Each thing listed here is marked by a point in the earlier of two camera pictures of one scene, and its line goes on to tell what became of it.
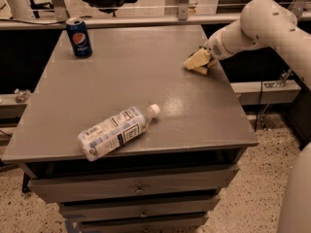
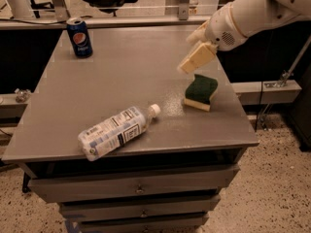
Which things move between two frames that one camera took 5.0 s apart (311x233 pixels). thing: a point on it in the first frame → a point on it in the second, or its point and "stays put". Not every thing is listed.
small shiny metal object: (21, 95) stays put
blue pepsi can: (80, 37) stays put
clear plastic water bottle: (113, 132) stays put
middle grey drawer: (165, 206) stays put
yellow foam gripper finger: (214, 62) → (198, 35)
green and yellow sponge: (201, 69) → (199, 91)
